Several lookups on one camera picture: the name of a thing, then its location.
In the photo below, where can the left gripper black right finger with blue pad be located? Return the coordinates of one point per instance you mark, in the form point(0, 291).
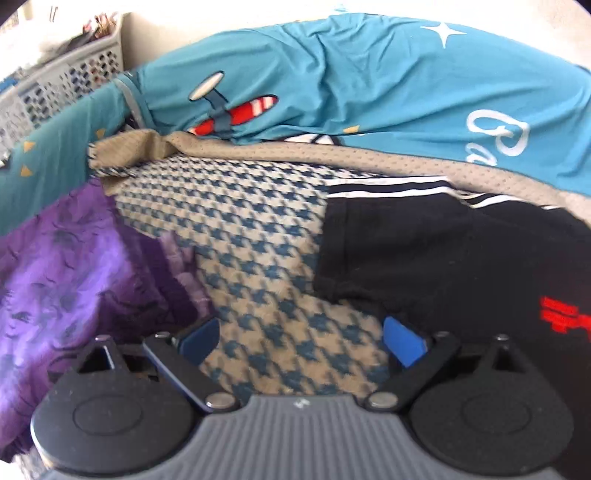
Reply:
point(422, 359)

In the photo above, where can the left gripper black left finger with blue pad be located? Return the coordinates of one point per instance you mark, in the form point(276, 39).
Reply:
point(178, 358)

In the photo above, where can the black t-shirt red lettering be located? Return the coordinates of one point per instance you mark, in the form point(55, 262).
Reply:
point(437, 258)

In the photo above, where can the purple floral garment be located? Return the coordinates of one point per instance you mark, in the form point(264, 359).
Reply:
point(71, 273)

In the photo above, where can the houndstooth blue beige bed sheet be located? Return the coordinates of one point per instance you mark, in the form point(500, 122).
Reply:
point(299, 365)

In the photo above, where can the blue cartoon print bedding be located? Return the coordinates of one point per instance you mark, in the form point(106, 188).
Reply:
point(401, 86)

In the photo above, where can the white perforated laundry basket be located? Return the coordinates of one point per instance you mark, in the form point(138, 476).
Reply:
point(35, 99)

